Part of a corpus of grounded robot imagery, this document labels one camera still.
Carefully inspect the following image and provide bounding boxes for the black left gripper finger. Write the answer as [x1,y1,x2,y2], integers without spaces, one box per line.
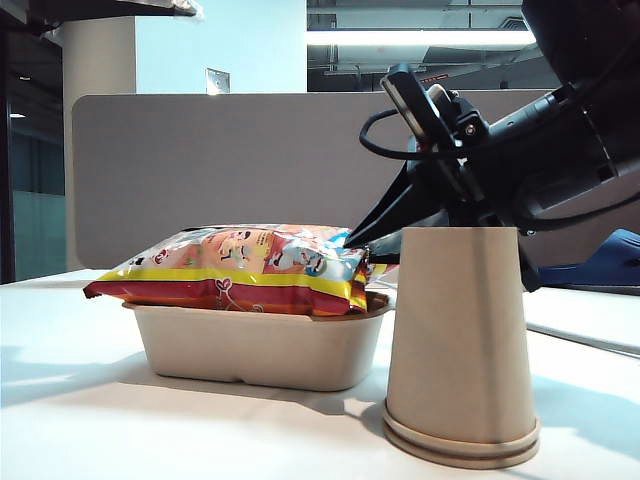
[0,0,205,36]

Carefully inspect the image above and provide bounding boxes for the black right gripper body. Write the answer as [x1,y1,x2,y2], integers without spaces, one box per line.
[403,88,640,295]

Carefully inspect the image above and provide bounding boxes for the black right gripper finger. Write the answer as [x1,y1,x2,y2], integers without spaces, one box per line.
[366,228,405,265]
[347,161,452,250]

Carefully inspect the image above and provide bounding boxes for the colourful chips bag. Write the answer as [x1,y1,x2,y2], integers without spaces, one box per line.
[83,224,401,317]

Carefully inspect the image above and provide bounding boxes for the beige pulp food box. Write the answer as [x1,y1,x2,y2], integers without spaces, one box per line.
[121,292,391,392]

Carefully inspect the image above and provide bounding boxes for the beige round column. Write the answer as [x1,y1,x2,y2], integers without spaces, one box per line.
[54,17,137,274]

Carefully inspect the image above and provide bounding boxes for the upside-down brown paper cup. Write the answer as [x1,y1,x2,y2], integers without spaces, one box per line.
[383,226,542,448]

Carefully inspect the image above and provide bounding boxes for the dark blue slipper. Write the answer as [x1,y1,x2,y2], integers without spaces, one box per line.
[538,228,640,290]

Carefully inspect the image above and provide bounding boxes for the flat white board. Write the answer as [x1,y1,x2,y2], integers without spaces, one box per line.
[523,287,640,359]

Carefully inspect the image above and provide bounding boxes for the grey fabric desk divider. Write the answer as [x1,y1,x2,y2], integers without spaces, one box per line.
[71,91,640,274]

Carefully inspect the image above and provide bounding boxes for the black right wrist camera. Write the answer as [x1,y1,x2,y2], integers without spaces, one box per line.
[379,62,494,151]

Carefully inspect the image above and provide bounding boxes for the shiny metal wall plate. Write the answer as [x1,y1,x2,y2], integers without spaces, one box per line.
[204,68,232,96]

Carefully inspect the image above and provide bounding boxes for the grey ceiling air duct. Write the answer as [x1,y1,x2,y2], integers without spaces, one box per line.
[324,45,541,76]

